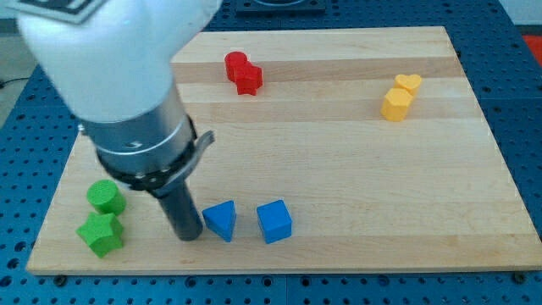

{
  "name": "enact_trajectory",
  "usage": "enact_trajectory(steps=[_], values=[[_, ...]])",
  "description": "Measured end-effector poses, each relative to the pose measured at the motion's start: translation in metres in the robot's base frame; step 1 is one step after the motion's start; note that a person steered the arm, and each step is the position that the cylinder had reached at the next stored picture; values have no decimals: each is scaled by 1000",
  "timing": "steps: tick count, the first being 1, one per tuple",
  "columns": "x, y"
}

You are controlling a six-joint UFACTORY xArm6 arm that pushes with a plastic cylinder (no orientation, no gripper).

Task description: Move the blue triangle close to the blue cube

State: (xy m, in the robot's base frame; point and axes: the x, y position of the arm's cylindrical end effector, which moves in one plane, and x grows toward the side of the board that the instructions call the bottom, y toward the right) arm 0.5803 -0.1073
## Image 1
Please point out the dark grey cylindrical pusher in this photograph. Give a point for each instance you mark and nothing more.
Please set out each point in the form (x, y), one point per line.
(178, 205)

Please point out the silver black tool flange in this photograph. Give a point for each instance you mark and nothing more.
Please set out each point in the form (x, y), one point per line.
(155, 151)

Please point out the green star block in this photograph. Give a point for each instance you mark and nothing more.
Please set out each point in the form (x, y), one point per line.
(102, 233)

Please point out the wooden board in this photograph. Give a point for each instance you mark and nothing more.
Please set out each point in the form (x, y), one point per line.
(430, 193)

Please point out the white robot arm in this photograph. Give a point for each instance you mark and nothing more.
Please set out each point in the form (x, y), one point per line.
(110, 62)

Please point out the red cylinder block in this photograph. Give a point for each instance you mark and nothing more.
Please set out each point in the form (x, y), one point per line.
(233, 61)

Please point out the blue triangle block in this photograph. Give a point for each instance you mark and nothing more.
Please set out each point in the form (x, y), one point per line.
(220, 219)

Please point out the yellow hexagon block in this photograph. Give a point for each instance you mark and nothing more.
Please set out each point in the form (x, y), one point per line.
(396, 104)

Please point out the blue cube block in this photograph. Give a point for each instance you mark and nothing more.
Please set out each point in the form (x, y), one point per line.
(274, 221)

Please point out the green cylinder block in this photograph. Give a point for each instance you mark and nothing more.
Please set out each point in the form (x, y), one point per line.
(106, 198)

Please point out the red star block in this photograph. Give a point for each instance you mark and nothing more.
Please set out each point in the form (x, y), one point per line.
(248, 78)

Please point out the yellow heart block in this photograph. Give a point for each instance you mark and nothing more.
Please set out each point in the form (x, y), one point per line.
(410, 83)

